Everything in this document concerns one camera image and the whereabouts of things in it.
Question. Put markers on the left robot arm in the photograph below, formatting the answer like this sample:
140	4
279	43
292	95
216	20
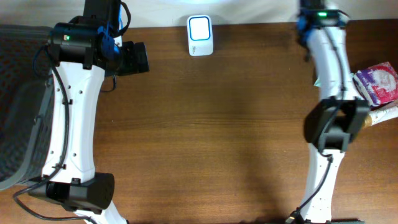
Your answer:
82	53

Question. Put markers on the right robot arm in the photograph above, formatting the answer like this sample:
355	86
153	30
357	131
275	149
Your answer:
340	113

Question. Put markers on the pink purple tissue pack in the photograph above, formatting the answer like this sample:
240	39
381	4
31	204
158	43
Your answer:
377	84

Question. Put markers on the grey plastic mesh basket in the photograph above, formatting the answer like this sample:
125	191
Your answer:
27	95

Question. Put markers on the teal wet wipes packet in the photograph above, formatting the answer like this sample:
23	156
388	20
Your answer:
317	82

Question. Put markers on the white tube with gold cap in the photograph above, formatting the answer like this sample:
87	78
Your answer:
378	116

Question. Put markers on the white barcode scanner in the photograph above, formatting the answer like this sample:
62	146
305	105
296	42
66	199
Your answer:
200	35

